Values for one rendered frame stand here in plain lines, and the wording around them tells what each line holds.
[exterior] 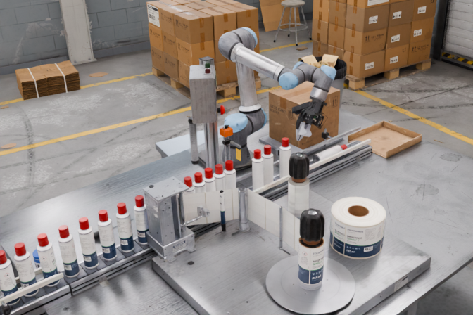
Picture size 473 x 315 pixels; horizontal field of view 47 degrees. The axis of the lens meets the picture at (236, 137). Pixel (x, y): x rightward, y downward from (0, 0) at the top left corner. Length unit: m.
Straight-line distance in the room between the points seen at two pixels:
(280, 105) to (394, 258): 1.12
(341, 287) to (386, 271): 0.20
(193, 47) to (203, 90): 3.52
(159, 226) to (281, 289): 0.49
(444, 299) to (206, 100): 1.62
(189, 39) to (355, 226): 3.89
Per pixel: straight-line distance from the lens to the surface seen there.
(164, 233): 2.05
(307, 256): 1.86
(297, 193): 2.19
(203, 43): 5.69
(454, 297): 3.07
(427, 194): 2.66
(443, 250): 2.31
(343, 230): 2.06
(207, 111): 2.16
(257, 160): 2.39
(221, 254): 2.12
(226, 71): 5.89
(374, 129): 3.21
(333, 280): 2.00
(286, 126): 2.91
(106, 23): 7.68
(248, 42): 2.72
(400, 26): 6.35
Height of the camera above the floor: 2.17
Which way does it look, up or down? 26 degrees down
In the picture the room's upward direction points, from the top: 2 degrees counter-clockwise
